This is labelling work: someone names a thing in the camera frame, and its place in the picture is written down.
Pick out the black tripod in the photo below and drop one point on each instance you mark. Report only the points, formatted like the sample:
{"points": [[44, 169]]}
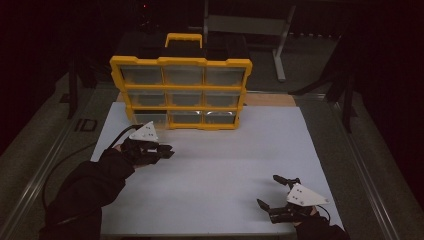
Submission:
{"points": [[348, 100]]}

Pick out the black upright stand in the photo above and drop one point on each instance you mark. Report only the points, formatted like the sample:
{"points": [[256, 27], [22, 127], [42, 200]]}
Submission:
{"points": [[72, 93]]}

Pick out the white table sheet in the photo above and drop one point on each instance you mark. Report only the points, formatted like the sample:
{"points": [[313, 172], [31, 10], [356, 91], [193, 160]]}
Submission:
{"points": [[216, 173]]}

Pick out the person's left hand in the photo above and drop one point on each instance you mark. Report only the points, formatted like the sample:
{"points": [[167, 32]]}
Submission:
{"points": [[141, 164]]}

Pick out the clear plastic drawer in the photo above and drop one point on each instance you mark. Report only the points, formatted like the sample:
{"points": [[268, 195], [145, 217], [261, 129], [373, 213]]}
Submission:
{"points": [[146, 117]]}

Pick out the yellow black drawer organizer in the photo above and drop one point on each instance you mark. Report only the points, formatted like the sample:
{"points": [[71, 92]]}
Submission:
{"points": [[182, 61]]}

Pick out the black floor plate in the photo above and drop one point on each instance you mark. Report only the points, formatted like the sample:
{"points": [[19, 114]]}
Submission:
{"points": [[86, 125]]}

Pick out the person's right hand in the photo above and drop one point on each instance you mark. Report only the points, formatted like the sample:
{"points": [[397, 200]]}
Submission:
{"points": [[311, 213]]}

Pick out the grey metal stand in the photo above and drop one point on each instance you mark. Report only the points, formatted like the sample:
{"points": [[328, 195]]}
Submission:
{"points": [[246, 25]]}

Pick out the aluminium floor rail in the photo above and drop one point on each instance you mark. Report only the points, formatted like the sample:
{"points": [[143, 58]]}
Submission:
{"points": [[363, 166], [40, 176]]}

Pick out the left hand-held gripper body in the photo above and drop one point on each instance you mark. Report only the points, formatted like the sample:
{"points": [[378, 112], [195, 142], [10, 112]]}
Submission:
{"points": [[143, 146]]}

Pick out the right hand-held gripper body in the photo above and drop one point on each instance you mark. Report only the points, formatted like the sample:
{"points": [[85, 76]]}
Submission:
{"points": [[301, 198]]}

